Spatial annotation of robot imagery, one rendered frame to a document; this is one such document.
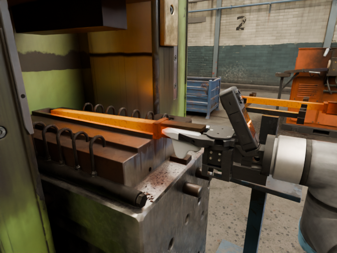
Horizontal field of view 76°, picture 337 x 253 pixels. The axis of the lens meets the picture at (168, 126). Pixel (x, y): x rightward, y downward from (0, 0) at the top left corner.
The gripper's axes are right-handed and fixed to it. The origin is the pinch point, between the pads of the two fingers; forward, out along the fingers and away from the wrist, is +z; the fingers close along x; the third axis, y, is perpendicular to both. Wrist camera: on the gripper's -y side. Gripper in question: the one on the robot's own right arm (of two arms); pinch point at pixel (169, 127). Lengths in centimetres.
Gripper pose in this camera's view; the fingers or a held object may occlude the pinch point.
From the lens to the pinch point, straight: 45.7
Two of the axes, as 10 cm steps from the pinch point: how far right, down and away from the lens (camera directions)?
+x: 4.7, -2.8, 8.4
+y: 0.0, 9.5, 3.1
